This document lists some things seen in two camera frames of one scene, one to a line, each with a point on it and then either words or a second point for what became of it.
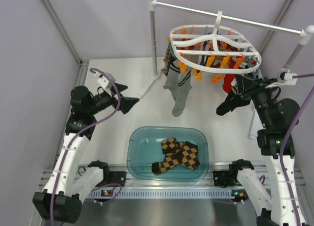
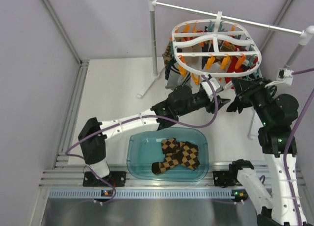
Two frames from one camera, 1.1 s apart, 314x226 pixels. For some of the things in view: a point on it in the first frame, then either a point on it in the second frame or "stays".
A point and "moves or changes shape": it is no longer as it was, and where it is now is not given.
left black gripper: (127, 103) → (210, 107)
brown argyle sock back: (189, 152) stays
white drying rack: (303, 34) stays
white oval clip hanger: (217, 49) moves or changes shape
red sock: (228, 79) → (232, 62)
